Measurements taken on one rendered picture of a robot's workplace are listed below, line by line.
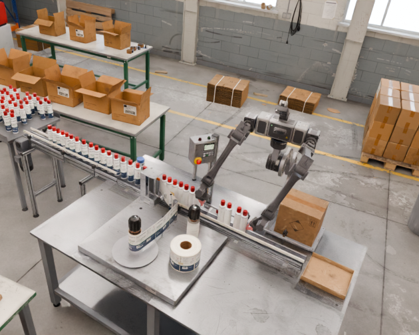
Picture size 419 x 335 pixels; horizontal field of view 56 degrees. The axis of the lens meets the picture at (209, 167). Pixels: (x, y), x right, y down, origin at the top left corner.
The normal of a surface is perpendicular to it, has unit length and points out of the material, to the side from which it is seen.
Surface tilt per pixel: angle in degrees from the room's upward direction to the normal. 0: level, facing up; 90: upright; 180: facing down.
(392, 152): 90
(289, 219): 90
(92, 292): 0
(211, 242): 0
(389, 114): 90
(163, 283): 0
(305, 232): 90
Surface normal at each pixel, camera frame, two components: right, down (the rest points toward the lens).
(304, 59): -0.39, 0.48
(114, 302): 0.09, -0.83
